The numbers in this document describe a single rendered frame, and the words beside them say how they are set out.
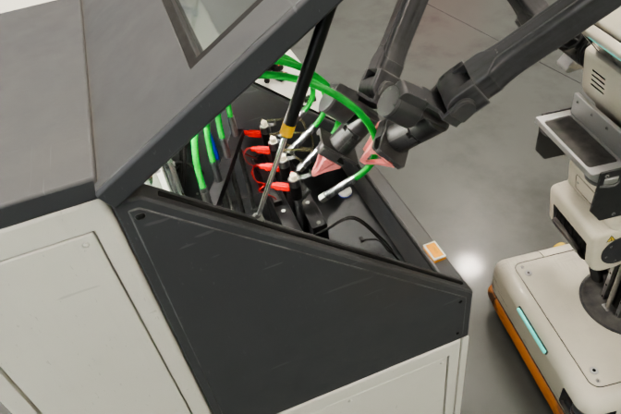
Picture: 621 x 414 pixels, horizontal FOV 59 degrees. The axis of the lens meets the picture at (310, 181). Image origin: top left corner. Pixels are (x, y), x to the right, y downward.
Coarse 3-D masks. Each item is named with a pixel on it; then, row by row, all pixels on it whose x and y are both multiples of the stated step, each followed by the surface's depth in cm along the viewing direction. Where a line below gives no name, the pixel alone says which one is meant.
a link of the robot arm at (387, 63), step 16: (400, 0) 117; (416, 0) 116; (400, 16) 115; (416, 16) 117; (384, 32) 118; (400, 32) 116; (384, 48) 116; (400, 48) 116; (384, 64) 114; (400, 64) 116; (368, 80) 117; (384, 80) 115; (368, 96) 117
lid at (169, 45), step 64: (128, 0) 98; (192, 0) 85; (256, 0) 72; (320, 0) 62; (128, 64) 82; (192, 64) 69; (256, 64) 64; (128, 128) 70; (192, 128) 66; (128, 192) 68
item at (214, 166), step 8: (280, 64) 115; (288, 64) 116; (296, 64) 116; (320, 80) 121; (336, 120) 129; (208, 128) 118; (336, 128) 130; (208, 136) 119; (208, 144) 120; (208, 152) 122; (312, 152) 132; (216, 160) 124; (304, 160) 133; (312, 160) 133; (216, 168) 125; (304, 168) 134; (216, 176) 126
